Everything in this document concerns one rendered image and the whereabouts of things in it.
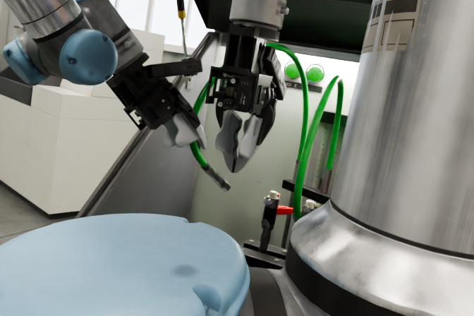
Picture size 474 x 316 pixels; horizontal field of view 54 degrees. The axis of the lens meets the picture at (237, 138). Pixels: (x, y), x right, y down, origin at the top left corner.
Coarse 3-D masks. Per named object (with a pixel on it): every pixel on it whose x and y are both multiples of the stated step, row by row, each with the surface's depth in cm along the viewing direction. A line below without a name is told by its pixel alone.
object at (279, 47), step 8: (280, 48) 101; (296, 56) 105; (296, 64) 107; (304, 72) 109; (208, 80) 89; (304, 80) 110; (304, 88) 111; (200, 96) 88; (304, 96) 112; (200, 104) 88; (304, 104) 113; (304, 112) 113; (304, 120) 114; (304, 128) 114; (304, 136) 115; (192, 144) 89; (200, 160) 91; (296, 160) 116
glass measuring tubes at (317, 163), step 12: (324, 120) 118; (324, 132) 121; (312, 144) 122; (324, 144) 121; (336, 144) 120; (312, 156) 120; (324, 156) 120; (336, 156) 120; (312, 168) 120; (324, 168) 119; (312, 180) 121; (300, 204) 124
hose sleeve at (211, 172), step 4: (208, 164) 92; (204, 168) 92; (208, 168) 93; (212, 168) 94; (208, 172) 93; (212, 172) 94; (216, 172) 95; (212, 176) 94; (216, 176) 95; (220, 176) 96; (216, 180) 95; (220, 180) 96; (224, 180) 97; (220, 184) 96; (224, 184) 97
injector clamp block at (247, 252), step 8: (248, 240) 105; (248, 248) 103; (256, 248) 102; (272, 248) 103; (280, 248) 103; (248, 256) 96; (256, 256) 97; (264, 256) 97; (272, 256) 98; (280, 256) 100; (248, 264) 96; (256, 264) 96; (264, 264) 95; (272, 264) 95; (280, 264) 95
